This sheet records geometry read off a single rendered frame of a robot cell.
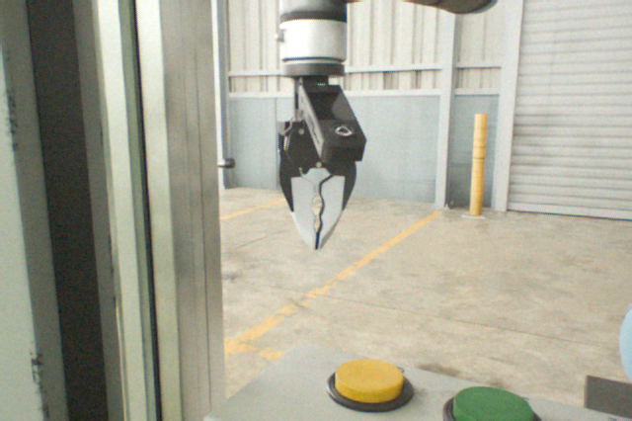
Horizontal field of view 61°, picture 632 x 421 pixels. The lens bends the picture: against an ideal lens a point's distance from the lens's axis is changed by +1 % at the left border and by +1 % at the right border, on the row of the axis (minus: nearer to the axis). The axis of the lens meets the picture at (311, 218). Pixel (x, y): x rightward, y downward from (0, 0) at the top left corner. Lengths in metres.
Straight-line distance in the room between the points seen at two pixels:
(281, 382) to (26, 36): 0.23
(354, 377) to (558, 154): 5.56
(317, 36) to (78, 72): 0.40
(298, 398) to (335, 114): 0.32
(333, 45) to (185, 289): 0.36
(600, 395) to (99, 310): 0.58
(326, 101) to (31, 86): 0.40
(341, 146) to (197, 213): 0.23
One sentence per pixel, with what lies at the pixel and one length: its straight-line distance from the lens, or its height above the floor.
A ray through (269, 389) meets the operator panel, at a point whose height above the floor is 0.90.
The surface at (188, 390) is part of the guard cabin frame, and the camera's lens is 0.34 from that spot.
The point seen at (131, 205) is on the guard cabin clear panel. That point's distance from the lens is 0.31.
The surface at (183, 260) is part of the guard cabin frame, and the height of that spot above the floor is 0.98.
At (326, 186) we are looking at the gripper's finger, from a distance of 0.61.
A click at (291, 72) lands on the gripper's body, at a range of 0.60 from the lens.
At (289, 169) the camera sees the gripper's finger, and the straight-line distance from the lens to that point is 0.60.
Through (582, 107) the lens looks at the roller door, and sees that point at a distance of 5.83.
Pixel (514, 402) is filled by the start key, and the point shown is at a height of 0.91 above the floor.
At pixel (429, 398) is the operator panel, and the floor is 0.90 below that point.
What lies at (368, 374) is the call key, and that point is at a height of 0.91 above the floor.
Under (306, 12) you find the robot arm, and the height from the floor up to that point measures 1.16.
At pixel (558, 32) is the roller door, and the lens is 5.88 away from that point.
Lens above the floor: 1.06
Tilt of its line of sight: 12 degrees down
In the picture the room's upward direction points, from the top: straight up
